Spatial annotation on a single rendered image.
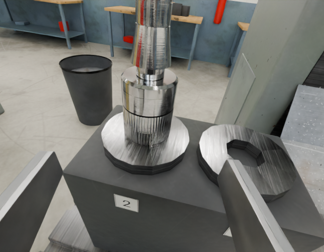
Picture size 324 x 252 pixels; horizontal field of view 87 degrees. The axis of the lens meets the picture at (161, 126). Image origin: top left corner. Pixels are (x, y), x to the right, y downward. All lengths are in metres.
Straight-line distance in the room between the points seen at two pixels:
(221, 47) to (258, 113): 3.88
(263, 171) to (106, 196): 0.14
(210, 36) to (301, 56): 3.87
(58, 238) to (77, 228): 0.03
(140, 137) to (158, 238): 0.12
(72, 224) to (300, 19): 0.61
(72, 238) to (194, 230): 0.22
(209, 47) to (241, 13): 0.83
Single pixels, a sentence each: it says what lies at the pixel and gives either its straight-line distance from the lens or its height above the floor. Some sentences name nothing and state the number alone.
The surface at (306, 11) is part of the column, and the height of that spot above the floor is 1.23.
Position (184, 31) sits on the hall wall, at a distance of 4.38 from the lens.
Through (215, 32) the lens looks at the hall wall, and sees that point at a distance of 4.36.
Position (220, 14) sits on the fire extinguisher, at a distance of 4.19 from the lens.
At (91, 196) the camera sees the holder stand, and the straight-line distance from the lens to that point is 0.19.
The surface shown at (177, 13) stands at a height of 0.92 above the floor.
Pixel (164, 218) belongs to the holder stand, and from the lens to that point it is 0.18.
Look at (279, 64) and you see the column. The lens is 0.55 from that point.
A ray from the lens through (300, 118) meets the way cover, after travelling 0.58.
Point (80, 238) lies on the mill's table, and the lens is 0.35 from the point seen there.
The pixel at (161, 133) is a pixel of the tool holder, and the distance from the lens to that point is 0.15.
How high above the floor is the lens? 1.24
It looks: 38 degrees down
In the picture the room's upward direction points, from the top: 7 degrees clockwise
